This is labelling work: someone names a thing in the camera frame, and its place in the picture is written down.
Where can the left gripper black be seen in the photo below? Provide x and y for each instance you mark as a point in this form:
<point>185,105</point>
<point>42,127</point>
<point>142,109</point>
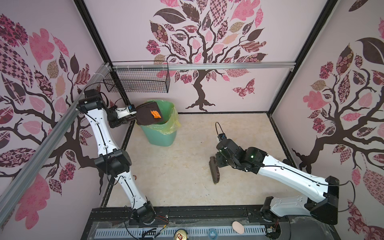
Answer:
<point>116,121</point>

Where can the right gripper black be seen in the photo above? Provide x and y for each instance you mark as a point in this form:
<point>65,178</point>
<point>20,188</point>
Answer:
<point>218,155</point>

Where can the dark brown hand broom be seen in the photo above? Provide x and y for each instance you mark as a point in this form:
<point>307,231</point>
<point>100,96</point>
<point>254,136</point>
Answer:
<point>214,168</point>

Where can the dark brown dustpan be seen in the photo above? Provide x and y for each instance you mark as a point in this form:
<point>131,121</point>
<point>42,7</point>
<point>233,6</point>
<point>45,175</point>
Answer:
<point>144,116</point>

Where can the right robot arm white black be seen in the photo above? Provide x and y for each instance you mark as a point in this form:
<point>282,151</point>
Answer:
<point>319,196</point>

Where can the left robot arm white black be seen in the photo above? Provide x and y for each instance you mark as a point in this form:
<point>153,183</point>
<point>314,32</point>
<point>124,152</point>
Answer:
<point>112,160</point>

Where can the orange paper scrap back left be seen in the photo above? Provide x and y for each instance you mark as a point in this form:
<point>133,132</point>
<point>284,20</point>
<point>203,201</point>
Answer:
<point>156,114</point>

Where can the green trash bin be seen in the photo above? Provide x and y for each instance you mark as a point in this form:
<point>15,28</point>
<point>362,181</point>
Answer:
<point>159,135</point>

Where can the yellow-green bin liner bag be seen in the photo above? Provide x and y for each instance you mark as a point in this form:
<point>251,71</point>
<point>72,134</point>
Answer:
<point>158,116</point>

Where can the pink oval object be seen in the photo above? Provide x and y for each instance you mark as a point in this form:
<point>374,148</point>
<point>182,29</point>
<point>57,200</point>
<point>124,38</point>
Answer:
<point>238,227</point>

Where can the blue tape roll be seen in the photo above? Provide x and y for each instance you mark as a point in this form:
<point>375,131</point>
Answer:
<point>212,234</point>

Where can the round can lid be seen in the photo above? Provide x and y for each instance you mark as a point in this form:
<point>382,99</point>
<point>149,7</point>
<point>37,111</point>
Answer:
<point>181,234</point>

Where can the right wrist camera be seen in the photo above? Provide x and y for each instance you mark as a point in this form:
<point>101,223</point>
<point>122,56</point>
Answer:
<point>221,137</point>

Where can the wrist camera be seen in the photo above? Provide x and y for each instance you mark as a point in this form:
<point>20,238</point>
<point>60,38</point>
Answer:
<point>221,137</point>
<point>128,110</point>

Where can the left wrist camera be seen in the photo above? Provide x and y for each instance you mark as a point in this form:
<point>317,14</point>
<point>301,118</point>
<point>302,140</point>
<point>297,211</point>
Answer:
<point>128,110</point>

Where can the black wire basket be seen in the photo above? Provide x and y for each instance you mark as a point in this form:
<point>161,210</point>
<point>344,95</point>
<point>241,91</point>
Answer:
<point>138,77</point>

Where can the aluminium rail back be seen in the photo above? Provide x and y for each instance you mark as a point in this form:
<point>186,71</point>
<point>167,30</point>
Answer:
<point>213,66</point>

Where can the aluminium rail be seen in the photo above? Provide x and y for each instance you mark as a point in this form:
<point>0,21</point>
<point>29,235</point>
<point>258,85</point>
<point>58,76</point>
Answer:
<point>213,66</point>
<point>25,176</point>

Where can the white slotted cable duct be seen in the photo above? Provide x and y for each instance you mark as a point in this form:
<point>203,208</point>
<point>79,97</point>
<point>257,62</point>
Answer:
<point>194,233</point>

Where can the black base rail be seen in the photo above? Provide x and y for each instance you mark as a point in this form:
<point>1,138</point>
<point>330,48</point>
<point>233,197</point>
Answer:
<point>285,228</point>

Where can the aluminium rail left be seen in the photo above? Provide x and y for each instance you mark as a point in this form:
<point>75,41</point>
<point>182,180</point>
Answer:
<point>25,176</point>

